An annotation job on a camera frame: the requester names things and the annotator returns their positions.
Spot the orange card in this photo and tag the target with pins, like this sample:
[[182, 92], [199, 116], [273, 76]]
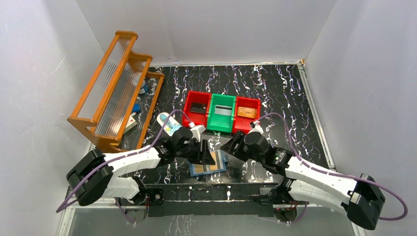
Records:
[[219, 161], [247, 112]]

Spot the red white small box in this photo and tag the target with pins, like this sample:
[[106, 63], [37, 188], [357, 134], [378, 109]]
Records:
[[131, 123]]

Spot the grey card in bin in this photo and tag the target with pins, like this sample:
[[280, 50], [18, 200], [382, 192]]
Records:
[[223, 110]]

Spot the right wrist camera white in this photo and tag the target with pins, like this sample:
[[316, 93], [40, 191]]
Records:
[[255, 127]]

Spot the right red bin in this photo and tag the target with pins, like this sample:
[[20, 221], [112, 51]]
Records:
[[241, 123]]

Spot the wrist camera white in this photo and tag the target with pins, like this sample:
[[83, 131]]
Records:
[[255, 127], [196, 130]]

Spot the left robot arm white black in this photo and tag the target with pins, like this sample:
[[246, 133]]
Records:
[[98, 175]]

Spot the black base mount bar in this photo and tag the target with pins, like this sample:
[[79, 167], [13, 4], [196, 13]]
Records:
[[259, 199]]

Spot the black card in bin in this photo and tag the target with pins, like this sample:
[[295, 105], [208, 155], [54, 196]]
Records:
[[198, 108]]

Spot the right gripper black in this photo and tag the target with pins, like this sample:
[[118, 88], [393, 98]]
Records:
[[229, 146]]

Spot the white blue bottle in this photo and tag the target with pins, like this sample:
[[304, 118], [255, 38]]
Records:
[[171, 126]]

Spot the blue cap container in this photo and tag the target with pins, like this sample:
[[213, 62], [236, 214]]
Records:
[[136, 108]]

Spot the white blue container on rack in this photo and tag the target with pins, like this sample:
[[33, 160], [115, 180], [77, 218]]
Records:
[[143, 87]]

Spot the blue card holder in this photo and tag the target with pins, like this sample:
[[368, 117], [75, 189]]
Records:
[[226, 158]]

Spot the orange card in bin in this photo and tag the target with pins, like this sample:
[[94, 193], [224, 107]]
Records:
[[247, 112]]

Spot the orange wooden rack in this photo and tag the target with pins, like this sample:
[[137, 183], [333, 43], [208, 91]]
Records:
[[106, 104]]

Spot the left red bin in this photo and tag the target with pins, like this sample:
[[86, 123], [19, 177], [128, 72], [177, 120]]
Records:
[[200, 97]]

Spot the green bin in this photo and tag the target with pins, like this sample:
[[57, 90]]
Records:
[[218, 122]]

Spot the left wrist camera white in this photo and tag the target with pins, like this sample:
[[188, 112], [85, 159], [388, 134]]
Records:
[[196, 130]]

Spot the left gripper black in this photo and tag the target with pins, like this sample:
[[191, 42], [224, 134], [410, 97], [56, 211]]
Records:
[[198, 151]]

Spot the red bin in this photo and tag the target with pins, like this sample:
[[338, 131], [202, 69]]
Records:
[[241, 123], [200, 97]]

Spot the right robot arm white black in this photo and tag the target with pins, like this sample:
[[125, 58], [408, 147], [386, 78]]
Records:
[[359, 200]]

